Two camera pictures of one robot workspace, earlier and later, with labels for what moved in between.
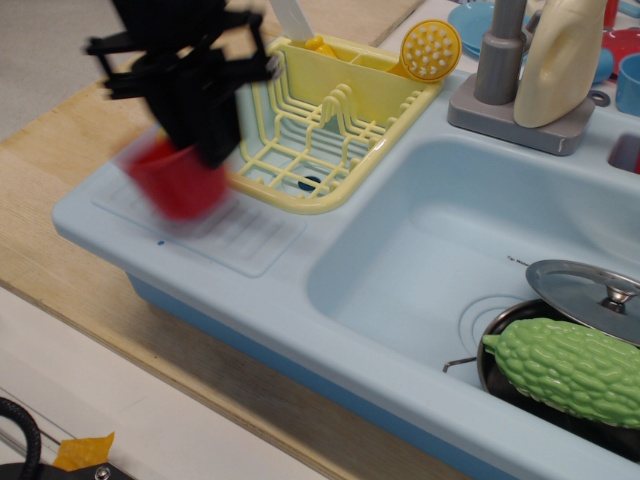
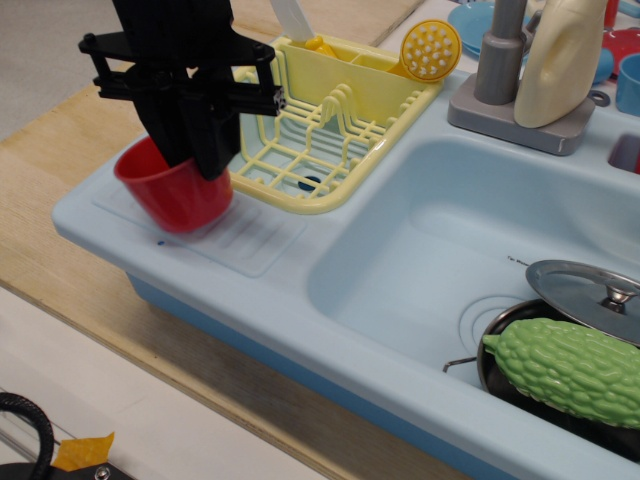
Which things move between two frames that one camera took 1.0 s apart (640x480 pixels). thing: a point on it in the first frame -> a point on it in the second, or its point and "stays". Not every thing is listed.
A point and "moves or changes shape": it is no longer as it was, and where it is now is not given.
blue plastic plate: (472, 21) stays
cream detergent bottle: (559, 60) stays
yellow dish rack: (325, 118) stays
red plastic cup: (176, 180) moves or changes shape
